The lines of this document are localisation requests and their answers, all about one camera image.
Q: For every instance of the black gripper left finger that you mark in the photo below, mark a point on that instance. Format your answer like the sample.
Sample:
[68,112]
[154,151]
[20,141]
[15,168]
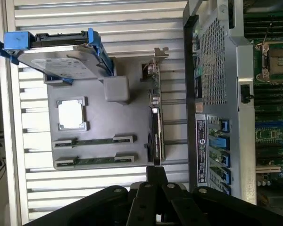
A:
[122,207]

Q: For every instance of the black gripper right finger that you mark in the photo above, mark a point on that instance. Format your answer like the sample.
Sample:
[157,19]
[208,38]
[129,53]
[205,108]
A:
[191,209]

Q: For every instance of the green RAM stick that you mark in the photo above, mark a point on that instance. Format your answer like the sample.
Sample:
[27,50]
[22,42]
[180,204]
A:
[94,142]
[96,160]

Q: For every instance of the black case label sticker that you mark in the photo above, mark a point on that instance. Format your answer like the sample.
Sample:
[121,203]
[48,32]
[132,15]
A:
[201,148]

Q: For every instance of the black graphics card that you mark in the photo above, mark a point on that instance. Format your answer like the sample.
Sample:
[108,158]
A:
[156,131]

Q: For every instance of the grey parts rack plate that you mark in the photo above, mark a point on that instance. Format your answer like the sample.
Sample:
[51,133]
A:
[108,122]

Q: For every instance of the white expansion slot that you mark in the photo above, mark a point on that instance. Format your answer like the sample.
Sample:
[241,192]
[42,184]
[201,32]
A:
[268,169]

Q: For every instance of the grey open PC case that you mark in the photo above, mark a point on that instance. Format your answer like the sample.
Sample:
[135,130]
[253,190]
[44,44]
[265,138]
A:
[240,131]

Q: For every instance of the green motherboard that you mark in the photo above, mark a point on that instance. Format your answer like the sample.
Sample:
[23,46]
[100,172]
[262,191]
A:
[271,143]

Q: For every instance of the silver CPU chip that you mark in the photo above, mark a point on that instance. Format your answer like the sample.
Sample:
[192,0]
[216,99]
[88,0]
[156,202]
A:
[70,115]

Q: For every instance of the grey square block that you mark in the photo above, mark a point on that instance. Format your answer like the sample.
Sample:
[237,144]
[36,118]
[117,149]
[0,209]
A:
[116,89]

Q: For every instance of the blue expansion slot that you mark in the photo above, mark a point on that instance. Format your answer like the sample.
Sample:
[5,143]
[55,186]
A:
[273,124]

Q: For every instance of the hard disk in blue caddy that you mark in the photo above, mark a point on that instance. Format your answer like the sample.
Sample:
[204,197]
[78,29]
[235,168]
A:
[56,61]

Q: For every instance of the metal CPU socket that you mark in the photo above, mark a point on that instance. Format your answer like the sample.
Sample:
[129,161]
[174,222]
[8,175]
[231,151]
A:
[274,60]

